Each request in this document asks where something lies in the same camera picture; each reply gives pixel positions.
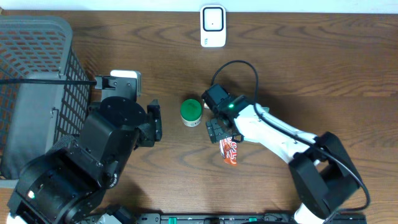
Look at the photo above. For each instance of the orange chocolate bar wrapper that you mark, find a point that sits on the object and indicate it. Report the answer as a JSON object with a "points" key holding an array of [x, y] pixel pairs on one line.
{"points": [[228, 150]]}

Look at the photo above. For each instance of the mint green wipes packet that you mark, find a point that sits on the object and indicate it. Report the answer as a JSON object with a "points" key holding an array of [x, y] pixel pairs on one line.
{"points": [[266, 109]]}

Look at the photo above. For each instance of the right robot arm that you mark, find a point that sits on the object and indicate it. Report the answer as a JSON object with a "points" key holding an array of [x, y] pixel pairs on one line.
{"points": [[322, 171]]}

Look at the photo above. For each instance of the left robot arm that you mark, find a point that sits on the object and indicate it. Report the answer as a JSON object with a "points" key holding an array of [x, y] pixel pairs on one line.
{"points": [[70, 180]]}

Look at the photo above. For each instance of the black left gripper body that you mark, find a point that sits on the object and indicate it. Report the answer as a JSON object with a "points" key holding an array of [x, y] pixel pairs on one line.
{"points": [[148, 130]]}

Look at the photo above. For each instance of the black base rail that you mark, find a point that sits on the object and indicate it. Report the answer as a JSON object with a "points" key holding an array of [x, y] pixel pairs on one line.
{"points": [[156, 218]]}

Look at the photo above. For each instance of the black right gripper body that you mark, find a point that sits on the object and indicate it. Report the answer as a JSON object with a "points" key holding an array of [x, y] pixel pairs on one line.
{"points": [[215, 129]]}

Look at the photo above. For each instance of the green lid jar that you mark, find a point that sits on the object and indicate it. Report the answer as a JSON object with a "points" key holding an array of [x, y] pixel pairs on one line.
{"points": [[191, 112]]}

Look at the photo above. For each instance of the grey plastic mesh basket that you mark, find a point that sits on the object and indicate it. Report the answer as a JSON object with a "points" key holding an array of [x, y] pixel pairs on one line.
{"points": [[35, 116]]}

